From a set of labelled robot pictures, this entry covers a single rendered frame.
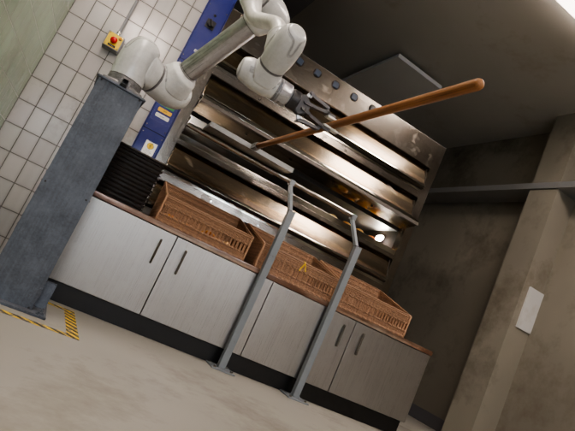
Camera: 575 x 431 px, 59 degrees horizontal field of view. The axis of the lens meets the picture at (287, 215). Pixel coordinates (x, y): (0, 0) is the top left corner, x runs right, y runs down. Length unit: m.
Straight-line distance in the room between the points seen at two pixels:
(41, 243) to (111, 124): 0.57
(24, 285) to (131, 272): 0.64
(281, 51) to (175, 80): 0.83
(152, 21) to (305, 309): 2.02
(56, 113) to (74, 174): 1.10
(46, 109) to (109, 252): 1.04
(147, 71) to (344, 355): 1.95
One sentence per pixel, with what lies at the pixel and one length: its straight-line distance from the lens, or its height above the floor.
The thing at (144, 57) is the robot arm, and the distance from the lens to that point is 2.43.
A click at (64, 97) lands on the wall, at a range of 3.37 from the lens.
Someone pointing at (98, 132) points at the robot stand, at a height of 0.78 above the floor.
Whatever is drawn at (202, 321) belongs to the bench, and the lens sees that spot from 2.86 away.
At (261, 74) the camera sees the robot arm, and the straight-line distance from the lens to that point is 1.84.
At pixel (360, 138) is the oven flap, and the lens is 3.84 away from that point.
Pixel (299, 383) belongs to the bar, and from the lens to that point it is 3.06.
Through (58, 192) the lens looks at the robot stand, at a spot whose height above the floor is 0.48.
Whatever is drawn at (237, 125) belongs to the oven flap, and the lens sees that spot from 3.38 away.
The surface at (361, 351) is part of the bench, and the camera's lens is 3.26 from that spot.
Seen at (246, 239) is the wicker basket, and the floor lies 0.70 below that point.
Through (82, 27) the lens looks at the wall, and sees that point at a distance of 3.49.
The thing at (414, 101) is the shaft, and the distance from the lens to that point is 1.52.
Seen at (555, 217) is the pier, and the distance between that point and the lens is 5.15.
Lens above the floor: 0.42
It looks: 10 degrees up
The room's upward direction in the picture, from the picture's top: 25 degrees clockwise
